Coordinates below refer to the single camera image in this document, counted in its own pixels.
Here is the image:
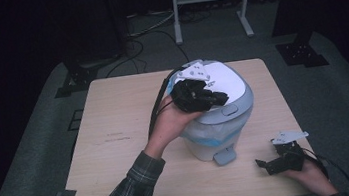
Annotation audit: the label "grey floor cable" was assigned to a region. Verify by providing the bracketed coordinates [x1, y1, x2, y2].
[125, 9, 179, 39]

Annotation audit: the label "clear blue-trimmed bin bag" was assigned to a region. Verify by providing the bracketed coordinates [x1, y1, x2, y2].
[163, 68, 259, 154]

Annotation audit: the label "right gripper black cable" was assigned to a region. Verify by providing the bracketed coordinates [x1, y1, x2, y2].
[301, 141, 349, 196]

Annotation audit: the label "black stand base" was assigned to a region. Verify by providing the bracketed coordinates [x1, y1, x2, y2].
[49, 49, 129, 100]
[273, 29, 331, 72]

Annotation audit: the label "person's right hand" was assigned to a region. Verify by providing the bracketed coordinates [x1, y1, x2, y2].
[281, 155, 340, 196]

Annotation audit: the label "grey tape strip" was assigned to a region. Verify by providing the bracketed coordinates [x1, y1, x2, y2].
[54, 188, 79, 196]

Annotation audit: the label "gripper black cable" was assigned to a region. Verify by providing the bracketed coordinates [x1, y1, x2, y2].
[301, 141, 349, 196]
[139, 65, 196, 139]

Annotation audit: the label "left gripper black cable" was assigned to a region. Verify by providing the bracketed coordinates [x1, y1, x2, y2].
[139, 65, 196, 139]

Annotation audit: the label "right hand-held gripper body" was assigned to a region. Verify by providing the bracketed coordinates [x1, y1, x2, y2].
[260, 127, 314, 177]

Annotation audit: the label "black floor tape squares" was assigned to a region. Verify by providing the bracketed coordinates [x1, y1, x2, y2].
[64, 108, 87, 132]

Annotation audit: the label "white grey pedal trash can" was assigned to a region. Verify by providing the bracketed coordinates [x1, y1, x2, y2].
[161, 53, 263, 173]

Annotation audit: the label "person's left hand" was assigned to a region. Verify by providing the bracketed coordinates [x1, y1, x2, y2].
[136, 91, 210, 162]

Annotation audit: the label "black floor cable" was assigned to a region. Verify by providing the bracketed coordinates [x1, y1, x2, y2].
[99, 25, 192, 79]

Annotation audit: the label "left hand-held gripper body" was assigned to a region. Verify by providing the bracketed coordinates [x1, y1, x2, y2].
[167, 61, 222, 116]

